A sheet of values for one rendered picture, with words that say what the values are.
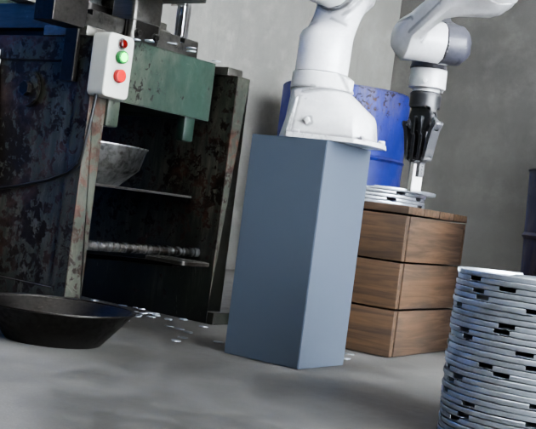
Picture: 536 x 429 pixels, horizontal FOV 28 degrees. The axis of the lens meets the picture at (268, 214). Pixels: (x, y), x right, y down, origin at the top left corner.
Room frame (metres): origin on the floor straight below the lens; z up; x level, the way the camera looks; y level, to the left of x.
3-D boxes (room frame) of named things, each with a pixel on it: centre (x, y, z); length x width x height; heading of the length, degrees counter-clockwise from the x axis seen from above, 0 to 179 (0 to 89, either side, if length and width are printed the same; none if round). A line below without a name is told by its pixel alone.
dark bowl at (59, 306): (2.04, 0.38, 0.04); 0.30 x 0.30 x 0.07
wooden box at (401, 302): (2.69, -0.24, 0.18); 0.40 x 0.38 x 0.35; 59
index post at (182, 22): (2.72, 0.28, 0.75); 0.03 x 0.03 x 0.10; 53
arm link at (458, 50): (2.49, -0.35, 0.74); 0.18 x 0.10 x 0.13; 15
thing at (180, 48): (2.66, 0.49, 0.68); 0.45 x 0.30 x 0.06; 143
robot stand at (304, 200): (2.19, -0.07, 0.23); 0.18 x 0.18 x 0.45; 56
